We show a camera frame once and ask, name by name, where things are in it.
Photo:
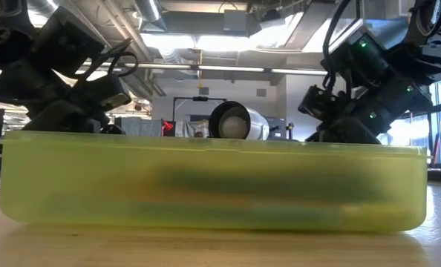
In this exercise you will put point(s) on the person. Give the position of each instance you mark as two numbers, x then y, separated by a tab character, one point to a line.
199	134

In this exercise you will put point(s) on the red item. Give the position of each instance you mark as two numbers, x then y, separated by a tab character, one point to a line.
167	127

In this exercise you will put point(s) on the narrow black rig frame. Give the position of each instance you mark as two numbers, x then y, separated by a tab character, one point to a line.
200	98

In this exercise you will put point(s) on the grey partition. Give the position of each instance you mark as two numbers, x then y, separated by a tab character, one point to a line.
142	127

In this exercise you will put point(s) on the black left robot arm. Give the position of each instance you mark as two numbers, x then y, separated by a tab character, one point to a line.
16	81

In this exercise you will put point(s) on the grey cloth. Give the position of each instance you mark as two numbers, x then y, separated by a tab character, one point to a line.
187	128

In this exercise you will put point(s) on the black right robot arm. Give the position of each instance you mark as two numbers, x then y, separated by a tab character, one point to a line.
428	55

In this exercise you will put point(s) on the grey cabinet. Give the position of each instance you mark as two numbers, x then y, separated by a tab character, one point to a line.
278	128

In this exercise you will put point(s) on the yellow translucent supply box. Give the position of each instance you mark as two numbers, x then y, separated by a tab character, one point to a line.
75	174

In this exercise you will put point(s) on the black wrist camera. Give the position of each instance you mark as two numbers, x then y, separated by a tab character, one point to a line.
105	94
319	104

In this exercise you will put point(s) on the long ceiling light bar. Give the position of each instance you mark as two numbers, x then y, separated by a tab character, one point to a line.
242	69

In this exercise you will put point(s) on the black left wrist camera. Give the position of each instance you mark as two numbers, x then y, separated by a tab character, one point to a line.
105	94

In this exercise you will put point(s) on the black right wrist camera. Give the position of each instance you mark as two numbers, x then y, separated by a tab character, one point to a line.
319	104

